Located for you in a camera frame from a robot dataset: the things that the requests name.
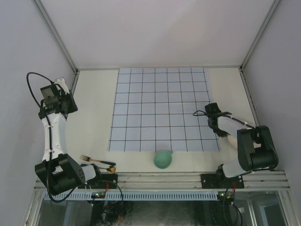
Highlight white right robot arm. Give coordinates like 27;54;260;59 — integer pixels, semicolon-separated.
205;103;279;188

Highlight white black-grid tablecloth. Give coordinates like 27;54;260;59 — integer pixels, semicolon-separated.
108;67;220;152

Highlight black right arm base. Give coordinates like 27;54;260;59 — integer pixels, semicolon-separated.
200;173;245;189

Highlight gold spoon green handle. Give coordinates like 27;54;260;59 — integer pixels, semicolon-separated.
98;166;116;174

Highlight blue slotted cable duct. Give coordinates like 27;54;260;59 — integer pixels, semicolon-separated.
54;191;218;201

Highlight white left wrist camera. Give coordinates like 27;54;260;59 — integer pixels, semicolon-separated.
54;78;70;94

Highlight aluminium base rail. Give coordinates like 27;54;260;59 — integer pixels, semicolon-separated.
34;171;291;189

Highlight aluminium enclosure frame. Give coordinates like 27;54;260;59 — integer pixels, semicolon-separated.
32;0;285;172

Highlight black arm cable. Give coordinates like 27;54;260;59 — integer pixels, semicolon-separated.
192;110;278;170
26;72;78;203

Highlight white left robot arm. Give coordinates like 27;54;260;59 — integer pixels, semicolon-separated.
35;83;103;196

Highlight gold fork green handle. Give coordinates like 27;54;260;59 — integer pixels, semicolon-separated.
80;155;116;166

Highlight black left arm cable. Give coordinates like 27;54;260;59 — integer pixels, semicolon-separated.
26;72;78;203

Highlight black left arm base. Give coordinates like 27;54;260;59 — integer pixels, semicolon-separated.
78;173;118;189

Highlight cream divided plate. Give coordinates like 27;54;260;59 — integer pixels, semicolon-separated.
227;134;238;150

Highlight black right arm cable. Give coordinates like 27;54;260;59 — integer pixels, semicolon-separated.
192;110;278;170

